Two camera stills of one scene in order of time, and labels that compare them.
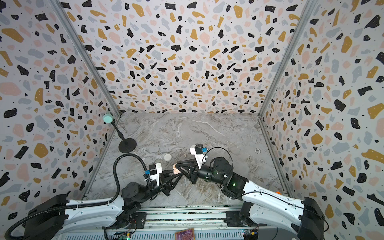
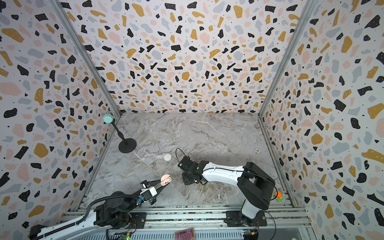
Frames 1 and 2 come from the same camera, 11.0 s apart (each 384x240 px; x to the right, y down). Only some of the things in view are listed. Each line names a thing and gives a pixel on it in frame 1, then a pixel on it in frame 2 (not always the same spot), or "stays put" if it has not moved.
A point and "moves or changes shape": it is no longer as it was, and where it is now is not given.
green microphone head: x=108 y=118 stays put
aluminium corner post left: x=87 y=55 stays put
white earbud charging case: x=167 y=157 stays put
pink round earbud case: x=175 y=170 moves or changes shape
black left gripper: x=165 y=184 → x=145 y=184
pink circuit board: x=186 y=234 stays put
